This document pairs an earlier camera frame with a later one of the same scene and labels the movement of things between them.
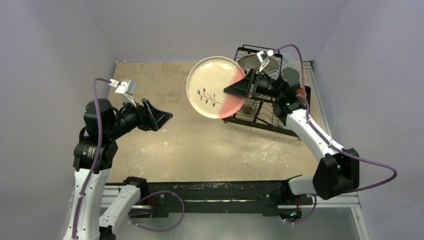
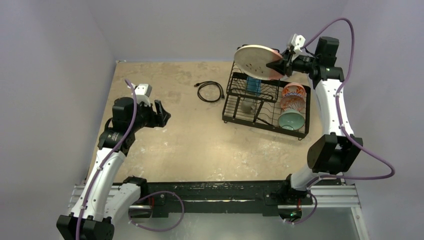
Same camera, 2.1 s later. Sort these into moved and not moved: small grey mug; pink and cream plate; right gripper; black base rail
Moved: pink and cream plate; right gripper
Not moved: black base rail; small grey mug
